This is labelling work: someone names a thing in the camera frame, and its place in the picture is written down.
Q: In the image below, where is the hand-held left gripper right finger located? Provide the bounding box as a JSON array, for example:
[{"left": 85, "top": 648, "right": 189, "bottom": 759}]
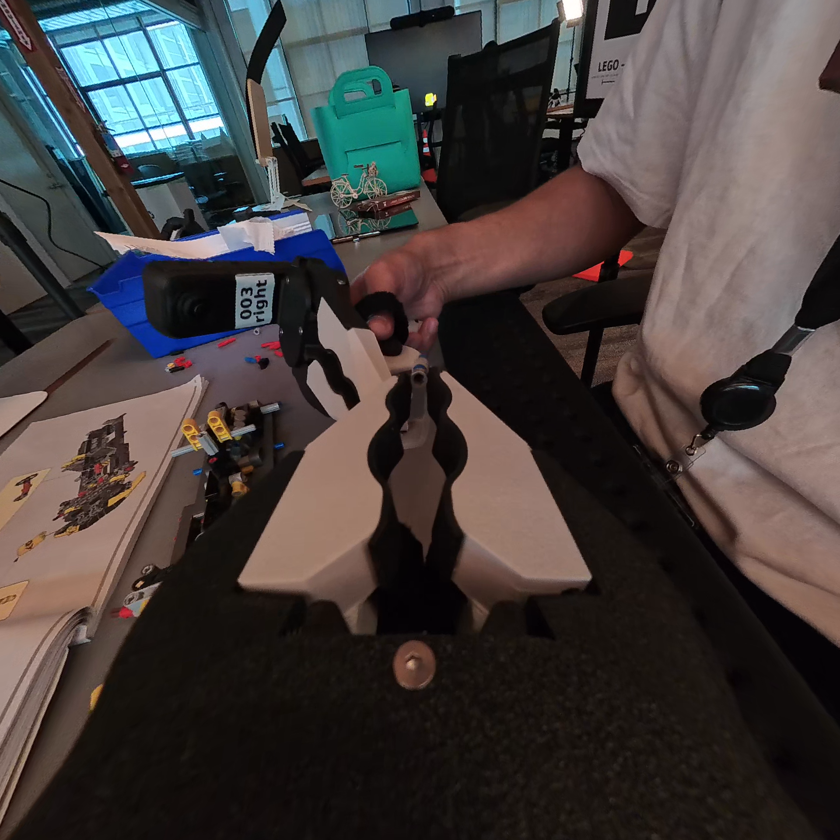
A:
[{"left": 423, "top": 371, "right": 593, "bottom": 634}]

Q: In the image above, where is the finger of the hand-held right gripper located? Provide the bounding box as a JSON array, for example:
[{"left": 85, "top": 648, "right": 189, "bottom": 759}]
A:
[
  {"left": 292, "top": 346, "right": 364, "bottom": 422},
  {"left": 317, "top": 298, "right": 396, "bottom": 398}
]

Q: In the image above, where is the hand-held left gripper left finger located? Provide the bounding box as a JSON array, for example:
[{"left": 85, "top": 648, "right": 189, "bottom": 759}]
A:
[{"left": 238, "top": 375, "right": 414, "bottom": 636}]

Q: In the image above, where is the lego car chassis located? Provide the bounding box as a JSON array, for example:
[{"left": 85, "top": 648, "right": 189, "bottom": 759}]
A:
[{"left": 108, "top": 399, "right": 287, "bottom": 621}]

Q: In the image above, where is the lego instruction booklet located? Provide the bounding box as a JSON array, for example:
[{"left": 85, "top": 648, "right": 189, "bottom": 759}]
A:
[{"left": 0, "top": 374, "right": 211, "bottom": 800}]

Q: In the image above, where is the person's right forearm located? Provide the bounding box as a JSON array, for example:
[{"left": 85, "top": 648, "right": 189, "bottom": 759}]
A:
[{"left": 420, "top": 164, "right": 647, "bottom": 304}]

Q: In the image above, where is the person's right hand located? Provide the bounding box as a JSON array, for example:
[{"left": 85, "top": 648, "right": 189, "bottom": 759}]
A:
[{"left": 350, "top": 233, "right": 455, "bottom": 353}]

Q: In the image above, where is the blue plastic bin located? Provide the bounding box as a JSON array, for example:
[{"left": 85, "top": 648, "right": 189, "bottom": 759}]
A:
[{"left": 87, "top": 210, "right": 349, "bottom": 361}]

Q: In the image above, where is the white plastic bag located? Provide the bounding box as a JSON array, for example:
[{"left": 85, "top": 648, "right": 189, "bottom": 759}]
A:
[{"left": 94, "top": 217, "right": 314, "bottom": 259}]

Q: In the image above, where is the white cabinet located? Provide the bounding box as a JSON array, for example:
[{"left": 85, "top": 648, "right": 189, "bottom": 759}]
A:
[{"left": 134, "top": 174, "right": 193, "bottom": 232}]

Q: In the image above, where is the stack of flat boxes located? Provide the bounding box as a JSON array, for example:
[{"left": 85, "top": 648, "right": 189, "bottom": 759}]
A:
[{"left": 354, "top": 190, "right": 422, "bottom": 222}]

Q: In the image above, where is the red fire extinguisher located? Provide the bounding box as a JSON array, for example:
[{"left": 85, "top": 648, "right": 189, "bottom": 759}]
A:
[{"left": 104, "top": 123, "right": 133, "bottom": 176}]

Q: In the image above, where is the small toy bicycle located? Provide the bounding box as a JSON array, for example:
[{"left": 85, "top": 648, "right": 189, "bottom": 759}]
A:
[{"left": 328, "top": 161, "right": 389, "bottom": 208}]

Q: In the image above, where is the white document stand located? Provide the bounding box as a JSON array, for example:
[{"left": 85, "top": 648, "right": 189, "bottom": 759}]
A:
[{"left": 0, "top": 390, "right": 50, "bottom": 438}]

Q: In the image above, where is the wooden pillar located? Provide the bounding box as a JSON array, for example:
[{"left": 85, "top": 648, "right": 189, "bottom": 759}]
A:
[{"left": 0, "top": 0, "right": 161, "bottom": 240}]

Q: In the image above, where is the teal plastic carry case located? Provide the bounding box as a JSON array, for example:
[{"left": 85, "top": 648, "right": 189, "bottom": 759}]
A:
[{"left": 310, "top": 66, "right": 422, "bottom": 196}]

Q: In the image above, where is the black office chair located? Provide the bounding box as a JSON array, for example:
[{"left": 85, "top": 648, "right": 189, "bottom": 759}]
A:
[{"left": 435, "top": 20, "right": 563, "bottom": 225}]

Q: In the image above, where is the large dark monitor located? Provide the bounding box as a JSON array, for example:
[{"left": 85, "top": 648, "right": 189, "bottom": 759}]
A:
[{"left": 364, "top": 10, "right": 484, "bottom": 110}]

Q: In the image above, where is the person in white shirt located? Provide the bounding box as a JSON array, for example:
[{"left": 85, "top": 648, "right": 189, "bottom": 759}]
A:
[{"left": 577, "top": 0, "right": 840, "bottom": 647}]

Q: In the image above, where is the black framed marker sign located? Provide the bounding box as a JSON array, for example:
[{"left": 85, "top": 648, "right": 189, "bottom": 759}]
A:
[{"left": 574, "top": 0, "right": 658, "bottom": 104}]

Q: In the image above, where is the black lanyard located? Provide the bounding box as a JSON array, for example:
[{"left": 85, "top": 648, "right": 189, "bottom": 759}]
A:
[{"left": 663, "top": 259, "right": 840, "bottom": 475}]

